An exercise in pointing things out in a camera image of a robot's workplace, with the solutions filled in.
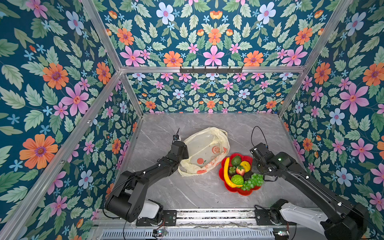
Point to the green fake grapes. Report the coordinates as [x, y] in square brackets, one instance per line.
[252, 181]

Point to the red fake strawberry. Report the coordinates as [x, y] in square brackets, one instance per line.
[240, 170]

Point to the cream plastic fruit-print bag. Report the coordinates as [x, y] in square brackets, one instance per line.
[206, 149]

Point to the yellow fake lemon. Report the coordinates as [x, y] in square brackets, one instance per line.
[246, 165]

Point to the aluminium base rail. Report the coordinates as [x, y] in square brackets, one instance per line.
[244, 217]

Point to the red flower-shaped plastic bowl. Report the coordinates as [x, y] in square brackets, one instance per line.
[221, 175]

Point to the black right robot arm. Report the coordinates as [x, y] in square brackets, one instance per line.
[337, 218]

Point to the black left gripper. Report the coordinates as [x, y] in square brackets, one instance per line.
[185, 150]

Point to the black hook rail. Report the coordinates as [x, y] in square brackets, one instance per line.
[210, 70]

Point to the yellow fake banana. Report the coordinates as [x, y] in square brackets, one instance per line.
[226, 175]

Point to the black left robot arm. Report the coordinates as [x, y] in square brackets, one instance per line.
[128, 201]

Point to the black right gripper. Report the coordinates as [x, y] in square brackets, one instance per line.
[254, 161]

